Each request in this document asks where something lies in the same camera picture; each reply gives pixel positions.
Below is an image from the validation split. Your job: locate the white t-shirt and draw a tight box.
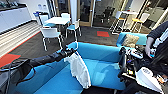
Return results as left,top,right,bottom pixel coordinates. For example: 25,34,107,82
64,50,92,90

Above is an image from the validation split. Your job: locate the white chair teal seat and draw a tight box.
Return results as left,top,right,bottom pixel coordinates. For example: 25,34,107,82
65,18,83,42

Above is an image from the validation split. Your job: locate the white round table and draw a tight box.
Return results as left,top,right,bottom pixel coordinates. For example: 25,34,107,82
44,16,72,27

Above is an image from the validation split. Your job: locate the blue sofa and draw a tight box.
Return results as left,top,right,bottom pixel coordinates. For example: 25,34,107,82
14,31,150,94

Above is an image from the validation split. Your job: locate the wooden glass door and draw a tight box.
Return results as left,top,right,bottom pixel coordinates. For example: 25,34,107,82
54,0,72,15
77,0,97,28

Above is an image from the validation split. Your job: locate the blue waste bin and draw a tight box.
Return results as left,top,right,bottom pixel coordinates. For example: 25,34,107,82
32,11,42,24

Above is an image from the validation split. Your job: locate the white bar stool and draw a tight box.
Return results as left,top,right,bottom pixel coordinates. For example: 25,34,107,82
109,10,128,35

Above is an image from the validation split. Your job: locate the beige patterned pillow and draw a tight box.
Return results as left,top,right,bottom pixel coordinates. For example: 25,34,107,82
122,32,141,50

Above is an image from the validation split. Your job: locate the black equipment cart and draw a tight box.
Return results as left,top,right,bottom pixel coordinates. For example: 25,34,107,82
117,45,168,94

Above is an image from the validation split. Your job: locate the yellow bar stool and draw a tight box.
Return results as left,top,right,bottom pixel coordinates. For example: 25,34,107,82
129,17,145,35

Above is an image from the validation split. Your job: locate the white rounded device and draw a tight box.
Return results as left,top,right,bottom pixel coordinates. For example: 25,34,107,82
135,66,166,94

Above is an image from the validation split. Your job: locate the person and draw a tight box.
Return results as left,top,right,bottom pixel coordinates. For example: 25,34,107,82
144,20,168,69

